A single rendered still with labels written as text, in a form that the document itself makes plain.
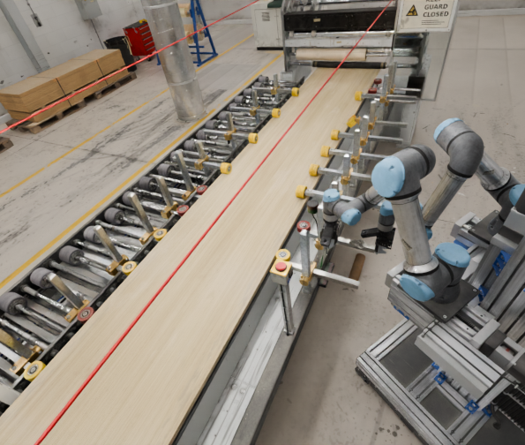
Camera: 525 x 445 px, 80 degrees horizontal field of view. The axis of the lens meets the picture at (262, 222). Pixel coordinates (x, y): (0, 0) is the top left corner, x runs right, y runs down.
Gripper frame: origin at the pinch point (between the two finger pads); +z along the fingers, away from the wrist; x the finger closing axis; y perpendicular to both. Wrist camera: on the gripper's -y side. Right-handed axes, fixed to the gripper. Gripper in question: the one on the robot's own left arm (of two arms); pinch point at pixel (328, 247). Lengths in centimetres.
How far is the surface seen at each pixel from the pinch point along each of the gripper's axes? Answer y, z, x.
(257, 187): 41, 5, 64
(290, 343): -45, 25, 5
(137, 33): 541, 29, 650
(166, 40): 275, -25, 320
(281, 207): 26.6, 5.1, 39.2
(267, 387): -68, 25, 7
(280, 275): -42, -26, 7
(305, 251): -14.6, -10.6, 6.9
